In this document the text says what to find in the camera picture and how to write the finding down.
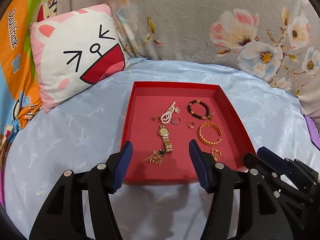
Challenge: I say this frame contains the gold bangle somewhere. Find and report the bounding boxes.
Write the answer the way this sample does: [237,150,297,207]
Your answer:
[197,122,223,146]

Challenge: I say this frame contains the small gold hoop earring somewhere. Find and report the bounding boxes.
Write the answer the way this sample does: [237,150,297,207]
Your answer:
[187,121,196,128]

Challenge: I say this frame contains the black bead gold bracelet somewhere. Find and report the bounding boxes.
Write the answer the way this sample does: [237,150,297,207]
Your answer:
[187,99,212,120]

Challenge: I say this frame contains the gold chain necklace black pendant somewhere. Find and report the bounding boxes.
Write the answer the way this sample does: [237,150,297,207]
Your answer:
[144,150,166,165]

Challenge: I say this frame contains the gold wrist watch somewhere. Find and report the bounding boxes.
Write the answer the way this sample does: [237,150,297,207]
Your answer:
[158,124,173,153]

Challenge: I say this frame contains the white pearl bracelet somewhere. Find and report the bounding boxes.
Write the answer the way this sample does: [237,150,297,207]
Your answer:
[159,101,181,125]

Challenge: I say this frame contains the red jewelry tray box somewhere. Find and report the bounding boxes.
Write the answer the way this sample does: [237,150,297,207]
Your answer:
[122,81,255,185]

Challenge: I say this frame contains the purple object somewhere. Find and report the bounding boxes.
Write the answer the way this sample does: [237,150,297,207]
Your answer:
[304,115,320,149]

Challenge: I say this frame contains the colourful cartoon blanket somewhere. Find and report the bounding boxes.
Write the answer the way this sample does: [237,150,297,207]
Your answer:
[0,0,60,170]

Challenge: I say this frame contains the grey floral blanket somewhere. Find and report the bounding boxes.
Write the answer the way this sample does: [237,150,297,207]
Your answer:
[57,0,319,124]

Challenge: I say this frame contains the pink white cat pillow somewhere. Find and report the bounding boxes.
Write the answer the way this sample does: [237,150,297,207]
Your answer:
[29,4,130,113]

